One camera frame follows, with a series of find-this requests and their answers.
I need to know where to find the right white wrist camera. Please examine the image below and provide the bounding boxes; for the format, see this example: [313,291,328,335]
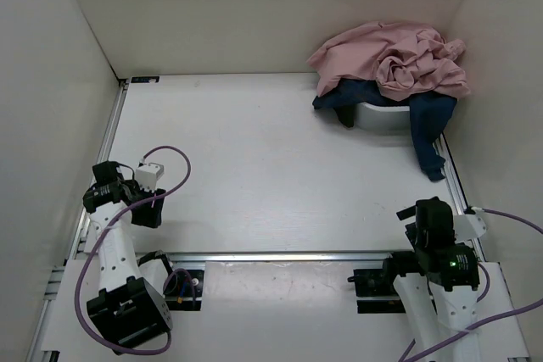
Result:
[453,208,488,242]

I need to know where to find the pink trousers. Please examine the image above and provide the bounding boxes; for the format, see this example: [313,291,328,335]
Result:
[307,21,470,102]

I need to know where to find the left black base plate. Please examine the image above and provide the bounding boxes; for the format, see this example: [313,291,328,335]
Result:
[165,269,205,311]

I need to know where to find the small dark label sticker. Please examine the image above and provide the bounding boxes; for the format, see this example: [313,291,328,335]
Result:
[130,75,160,84]

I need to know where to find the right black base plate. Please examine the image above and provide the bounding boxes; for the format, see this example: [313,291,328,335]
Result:
[347,269,406,315]

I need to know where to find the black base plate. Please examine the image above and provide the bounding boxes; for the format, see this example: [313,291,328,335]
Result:
[165,269,205,311]
[347,269,406,315]

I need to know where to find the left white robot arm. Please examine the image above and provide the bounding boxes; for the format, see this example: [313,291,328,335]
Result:
[83,161,178,348]

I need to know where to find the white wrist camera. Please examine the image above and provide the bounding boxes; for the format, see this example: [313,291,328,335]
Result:
[453,208,488,242]
[134,162,165,192]

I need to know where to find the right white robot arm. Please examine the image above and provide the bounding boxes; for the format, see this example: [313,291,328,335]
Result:
[347,197,482,361]

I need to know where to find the white plastic basket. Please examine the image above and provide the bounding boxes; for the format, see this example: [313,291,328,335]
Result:
[355,103,410,132]

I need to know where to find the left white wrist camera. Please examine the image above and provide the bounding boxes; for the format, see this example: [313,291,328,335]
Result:
[134,162,165,192]

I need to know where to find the dark blue jeans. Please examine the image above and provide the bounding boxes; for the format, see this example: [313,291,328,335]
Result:
[312,79,457,182]

